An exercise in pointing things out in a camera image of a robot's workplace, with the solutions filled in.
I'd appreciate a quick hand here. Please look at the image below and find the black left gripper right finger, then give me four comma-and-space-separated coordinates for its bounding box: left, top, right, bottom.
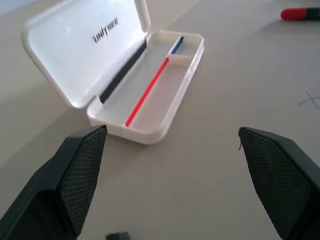
238, 126, 320, 240

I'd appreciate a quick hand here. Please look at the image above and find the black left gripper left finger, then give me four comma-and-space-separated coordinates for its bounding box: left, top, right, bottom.
0, 124, 109, 240

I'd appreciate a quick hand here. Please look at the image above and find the black marker with red cap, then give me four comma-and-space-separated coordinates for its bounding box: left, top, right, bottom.
280, 7, 320, 21

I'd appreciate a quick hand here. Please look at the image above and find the white plastic tray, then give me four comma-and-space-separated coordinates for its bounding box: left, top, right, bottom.
21, 0, 205, 146

